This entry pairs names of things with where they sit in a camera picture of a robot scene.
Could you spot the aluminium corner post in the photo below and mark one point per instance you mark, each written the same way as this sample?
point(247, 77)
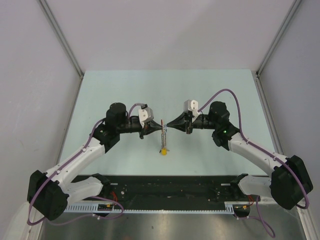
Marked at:
point(56, 28)
point(294, 8)

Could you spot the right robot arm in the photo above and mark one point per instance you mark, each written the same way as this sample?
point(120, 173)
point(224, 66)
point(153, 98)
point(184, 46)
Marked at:
point(286, 181)

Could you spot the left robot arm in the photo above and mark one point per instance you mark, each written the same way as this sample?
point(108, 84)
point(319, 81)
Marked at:
point(52, 191)

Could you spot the red handled metal key holder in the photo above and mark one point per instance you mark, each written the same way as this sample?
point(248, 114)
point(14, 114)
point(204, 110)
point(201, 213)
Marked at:
point(163, 135)

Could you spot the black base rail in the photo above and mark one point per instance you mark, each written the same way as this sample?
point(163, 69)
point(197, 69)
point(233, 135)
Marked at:
point(174, 193)

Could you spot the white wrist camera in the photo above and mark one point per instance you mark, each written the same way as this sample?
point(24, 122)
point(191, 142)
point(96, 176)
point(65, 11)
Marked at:
point(193, 107)
point(145, 115)

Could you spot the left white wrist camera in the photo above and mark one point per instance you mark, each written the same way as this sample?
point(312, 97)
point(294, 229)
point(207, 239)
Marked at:
point(145, 115)

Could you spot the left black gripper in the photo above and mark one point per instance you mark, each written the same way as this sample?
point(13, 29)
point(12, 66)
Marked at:
point(153, 126)

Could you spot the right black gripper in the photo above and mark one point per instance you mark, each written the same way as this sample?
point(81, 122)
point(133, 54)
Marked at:
point(180, 123)

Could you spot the right aluminium corner post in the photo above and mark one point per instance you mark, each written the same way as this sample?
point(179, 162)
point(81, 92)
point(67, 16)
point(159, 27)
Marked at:
point(294, 8)

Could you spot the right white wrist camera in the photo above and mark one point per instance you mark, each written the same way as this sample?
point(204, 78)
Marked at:
point(193, 107)

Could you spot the left aluminium corner post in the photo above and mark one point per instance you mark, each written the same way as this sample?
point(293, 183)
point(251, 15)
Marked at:
point(56, 28)

